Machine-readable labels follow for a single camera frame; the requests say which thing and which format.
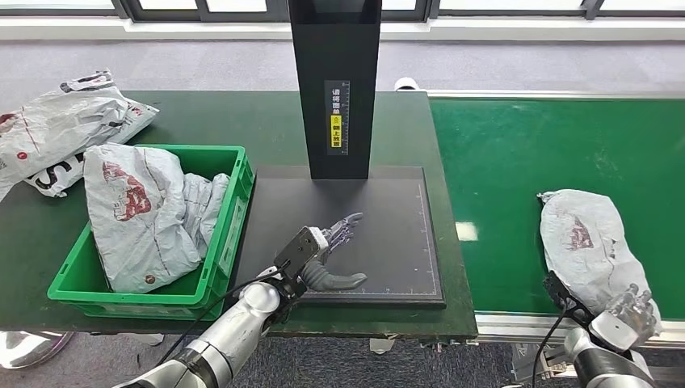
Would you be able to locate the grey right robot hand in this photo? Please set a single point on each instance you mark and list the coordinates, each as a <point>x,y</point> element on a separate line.
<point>634,313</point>

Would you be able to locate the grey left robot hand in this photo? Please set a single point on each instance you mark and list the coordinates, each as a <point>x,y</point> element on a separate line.
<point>332,281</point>

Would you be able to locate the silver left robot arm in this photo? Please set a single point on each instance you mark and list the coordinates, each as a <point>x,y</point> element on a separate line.
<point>235,332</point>

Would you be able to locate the white table foot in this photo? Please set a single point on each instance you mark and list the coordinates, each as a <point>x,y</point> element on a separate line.
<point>150,339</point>
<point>381,346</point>

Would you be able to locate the green plastic crate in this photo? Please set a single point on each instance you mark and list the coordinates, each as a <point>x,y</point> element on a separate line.
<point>214,158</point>

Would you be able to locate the black and yellow label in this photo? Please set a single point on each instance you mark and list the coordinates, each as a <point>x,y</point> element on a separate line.
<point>337,107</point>

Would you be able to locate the white round object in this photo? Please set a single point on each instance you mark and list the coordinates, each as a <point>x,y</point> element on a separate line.
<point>408,84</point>

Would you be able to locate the black scanner column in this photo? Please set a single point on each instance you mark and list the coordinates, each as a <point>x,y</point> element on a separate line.
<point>334,53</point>

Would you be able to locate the white bag with black letters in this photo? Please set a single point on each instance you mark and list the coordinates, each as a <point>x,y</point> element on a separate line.
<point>128,120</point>

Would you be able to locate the chrome round base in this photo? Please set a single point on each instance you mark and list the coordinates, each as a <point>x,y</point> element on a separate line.
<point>27,349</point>

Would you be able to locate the crumpled white courier bag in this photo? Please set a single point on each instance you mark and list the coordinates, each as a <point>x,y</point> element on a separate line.
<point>59,126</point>

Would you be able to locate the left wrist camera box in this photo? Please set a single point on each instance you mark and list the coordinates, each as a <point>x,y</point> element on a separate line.
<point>299,254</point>

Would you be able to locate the black scanner base plate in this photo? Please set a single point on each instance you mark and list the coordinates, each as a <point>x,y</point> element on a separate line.
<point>396,241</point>

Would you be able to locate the dark window frame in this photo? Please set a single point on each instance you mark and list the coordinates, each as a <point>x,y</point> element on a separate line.
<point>128,8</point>

